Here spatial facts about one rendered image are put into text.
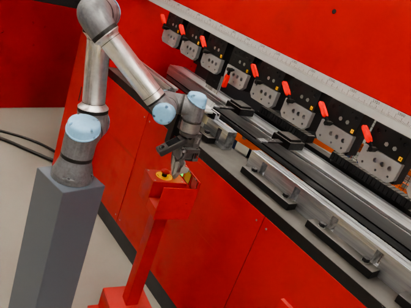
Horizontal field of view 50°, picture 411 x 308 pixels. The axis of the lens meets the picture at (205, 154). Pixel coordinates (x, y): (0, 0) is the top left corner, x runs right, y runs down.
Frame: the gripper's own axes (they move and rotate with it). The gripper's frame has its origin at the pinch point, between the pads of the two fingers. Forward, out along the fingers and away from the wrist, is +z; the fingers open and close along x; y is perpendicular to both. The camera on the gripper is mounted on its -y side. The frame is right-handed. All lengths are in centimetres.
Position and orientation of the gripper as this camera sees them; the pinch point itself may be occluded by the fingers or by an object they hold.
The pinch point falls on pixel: (172, 175)
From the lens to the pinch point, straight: 176.4
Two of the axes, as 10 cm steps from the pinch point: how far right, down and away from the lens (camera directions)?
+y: 8.7, 0.1, 5.0
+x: -4.3, -4.8, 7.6
